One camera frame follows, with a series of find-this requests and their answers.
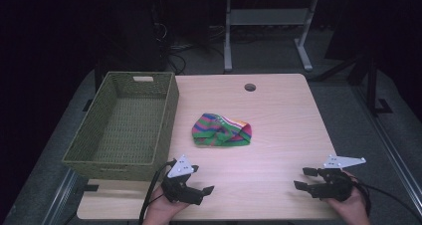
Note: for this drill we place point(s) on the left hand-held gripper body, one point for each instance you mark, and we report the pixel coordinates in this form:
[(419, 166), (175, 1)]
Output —
[(180, 188)]

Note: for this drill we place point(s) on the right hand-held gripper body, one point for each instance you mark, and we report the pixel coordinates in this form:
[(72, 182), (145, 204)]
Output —
[(333, 186)]

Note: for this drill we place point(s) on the colourful striped cloth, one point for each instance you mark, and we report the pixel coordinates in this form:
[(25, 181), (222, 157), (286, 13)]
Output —
[(219, 132)]

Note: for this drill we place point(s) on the green woven basket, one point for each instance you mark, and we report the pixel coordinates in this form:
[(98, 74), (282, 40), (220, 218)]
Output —
[(132, 125)]

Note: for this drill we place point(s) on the person's left hand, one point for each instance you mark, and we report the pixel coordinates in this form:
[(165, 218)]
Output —
[(159, 210)]

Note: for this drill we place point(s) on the person's right hand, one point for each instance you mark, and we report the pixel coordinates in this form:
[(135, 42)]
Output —
[(355, 208)]

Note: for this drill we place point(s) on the black metal stand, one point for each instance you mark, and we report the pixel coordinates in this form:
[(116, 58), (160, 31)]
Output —
[(372, 85)]

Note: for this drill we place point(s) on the black computer tower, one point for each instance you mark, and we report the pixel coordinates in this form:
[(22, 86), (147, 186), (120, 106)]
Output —
[(139, 36)]

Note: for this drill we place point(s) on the aluminium rail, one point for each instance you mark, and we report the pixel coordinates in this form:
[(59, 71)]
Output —
[(59, 198), (391, 145)]

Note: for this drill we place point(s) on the white metal desk frame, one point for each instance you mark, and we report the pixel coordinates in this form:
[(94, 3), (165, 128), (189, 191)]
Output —
[(265, 16)]

